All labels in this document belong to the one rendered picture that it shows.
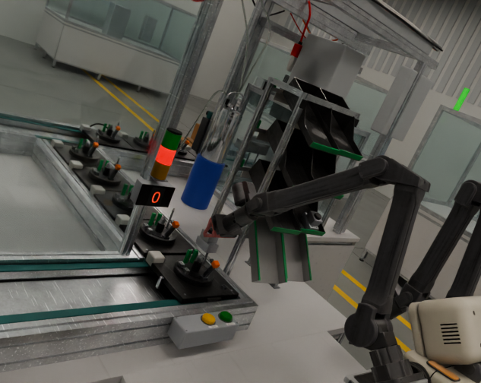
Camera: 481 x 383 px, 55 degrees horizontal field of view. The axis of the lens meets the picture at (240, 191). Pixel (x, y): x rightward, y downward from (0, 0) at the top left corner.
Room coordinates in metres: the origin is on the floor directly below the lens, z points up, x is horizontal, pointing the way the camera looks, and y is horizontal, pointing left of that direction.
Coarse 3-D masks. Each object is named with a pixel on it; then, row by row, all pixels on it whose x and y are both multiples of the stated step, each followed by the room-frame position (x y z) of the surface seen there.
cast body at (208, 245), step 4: (212, 228) 1.43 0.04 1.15; (208, 232) 1.40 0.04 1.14; (200, 236) 1.41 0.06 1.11; (196, 240) 1.44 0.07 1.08; (200, 240) 1.41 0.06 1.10; (204, 240) 1.39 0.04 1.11; (208, 240) 1.39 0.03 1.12; (212, 240) 1.40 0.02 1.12; (216, 240) 1.41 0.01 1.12; (196, 244) 1.41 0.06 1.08; (200, 244) 1.40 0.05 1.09; (204, 244) 1.39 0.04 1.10; (208, 244) 1.38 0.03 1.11; (212, 244) 1.39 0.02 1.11; (216, 244) 1.41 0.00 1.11; (204, 248) 1.38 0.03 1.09; (208, 248) 1.38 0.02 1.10; (212, 248) 1.39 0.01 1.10; (216, 248) 1.40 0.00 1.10; (208, 252) 1.38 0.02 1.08; (212, 252) 1.39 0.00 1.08
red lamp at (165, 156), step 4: (160, 148) 1.35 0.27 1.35; (164, 148) 1.34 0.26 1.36; (160, 152) 1.34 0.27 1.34; (164, 152) 1.34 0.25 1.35; (168, 152) 1.34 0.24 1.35; (172, 152) 1.35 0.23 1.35; (160, 156) 1.34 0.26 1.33; (164, 156) 1.34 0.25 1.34; (168, 156) 1.34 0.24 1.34; (172, 156) 1.35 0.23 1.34; (160, 160) 1.34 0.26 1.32; (164, 160) 1.34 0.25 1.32; (168, 160) 1.34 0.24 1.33; (164, 164) 1.34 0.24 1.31; (168, 164) 1.35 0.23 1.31
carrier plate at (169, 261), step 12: (156, 264) 1.38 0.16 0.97; (168, 264) 1.42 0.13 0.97; (168, 276) 1.34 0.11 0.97; (216, 276) 1.48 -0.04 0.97; (168, 288) 1.30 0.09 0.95; (180, 288) 1.30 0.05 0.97; (192, 288) 1.33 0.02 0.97; (204, 288) 1.36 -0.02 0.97; (216, 288) 1.40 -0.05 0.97; (228, 288) 1.43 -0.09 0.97; (180, 300) 1.26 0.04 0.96; (192, 300) 1.28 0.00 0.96; (204, 300) 1.32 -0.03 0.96
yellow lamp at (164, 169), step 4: (156, 160) 1.35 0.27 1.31; (156, 164) 1.34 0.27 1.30; (160, 164) 1.34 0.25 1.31; (152, 168) 1.35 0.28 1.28; (156, 168) 1.34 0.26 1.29; (160, 168) 1.34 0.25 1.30; (164, 168) 1.34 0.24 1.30; (168, 168) 1.35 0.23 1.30; (152, 172) 1.34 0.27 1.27; (156, 172) 1.34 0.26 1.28; (160, 172) 1.34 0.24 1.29; (164, 172) 1.34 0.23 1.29; (168, 172) 1.36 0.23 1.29; (156, 176) 1.34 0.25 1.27; (160, 176) 1.34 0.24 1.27; (164, 176) 1.35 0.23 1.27
